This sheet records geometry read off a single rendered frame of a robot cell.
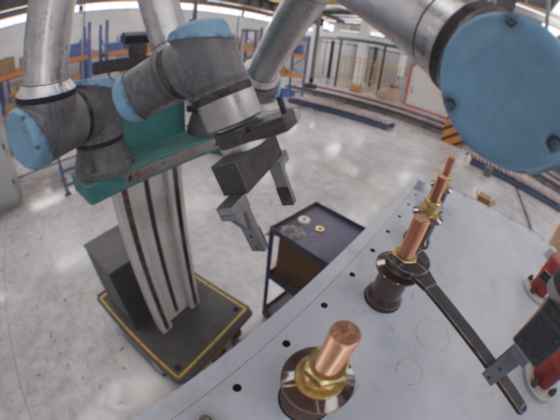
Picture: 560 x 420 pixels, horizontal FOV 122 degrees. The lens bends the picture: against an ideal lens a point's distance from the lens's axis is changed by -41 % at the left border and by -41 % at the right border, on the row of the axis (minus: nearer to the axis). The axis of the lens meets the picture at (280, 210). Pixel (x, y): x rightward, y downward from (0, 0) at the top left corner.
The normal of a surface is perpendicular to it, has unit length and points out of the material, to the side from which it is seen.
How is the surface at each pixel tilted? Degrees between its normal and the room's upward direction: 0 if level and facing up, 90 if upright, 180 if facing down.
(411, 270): 0
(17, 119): 95
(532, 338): 90
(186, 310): 0
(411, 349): 0
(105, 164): 70
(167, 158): 90
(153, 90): 108
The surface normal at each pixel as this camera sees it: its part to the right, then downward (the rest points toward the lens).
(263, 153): 0.87, -0.06
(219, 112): -0.15, 0.53
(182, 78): 0.01, 0.80
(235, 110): 0.33, 0.37
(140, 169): 0.85, 0.35
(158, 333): 0.10, -0.84
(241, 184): -0.38, 0.57
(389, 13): -0.95, 0.29
